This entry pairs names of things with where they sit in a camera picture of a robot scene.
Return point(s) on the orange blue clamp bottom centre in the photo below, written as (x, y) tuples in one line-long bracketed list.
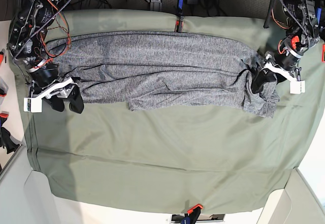
[(192, 215)]

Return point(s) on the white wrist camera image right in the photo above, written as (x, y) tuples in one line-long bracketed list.
[(297, 87)]

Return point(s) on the blue orange clamp top centre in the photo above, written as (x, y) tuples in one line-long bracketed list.
[(179, 22)]

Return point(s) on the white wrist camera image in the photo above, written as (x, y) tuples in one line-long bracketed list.
[(33, 105), (297, 87)]

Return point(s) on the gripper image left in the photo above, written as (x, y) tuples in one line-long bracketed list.
[(42, 77)]

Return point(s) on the orange clamp right edge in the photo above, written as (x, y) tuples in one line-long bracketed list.
[(323, 53)]

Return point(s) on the orange black tools left floor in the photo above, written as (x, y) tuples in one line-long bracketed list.
[(6, 141)]

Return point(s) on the grey heathered T-shirt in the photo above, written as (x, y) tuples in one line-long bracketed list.
[(150, 70)]

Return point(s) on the green table cloth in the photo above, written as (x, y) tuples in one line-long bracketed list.
[(168, 159)]

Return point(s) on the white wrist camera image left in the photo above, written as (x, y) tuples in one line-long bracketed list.
[(33, 105)]

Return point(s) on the aluminium frame bracket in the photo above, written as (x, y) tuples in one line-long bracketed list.
[(156, 5)]

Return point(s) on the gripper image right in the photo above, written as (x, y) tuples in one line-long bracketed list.
[(285, 62)]

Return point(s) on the red handled tool left edge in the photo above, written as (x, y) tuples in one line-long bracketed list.
[(2, 56)]

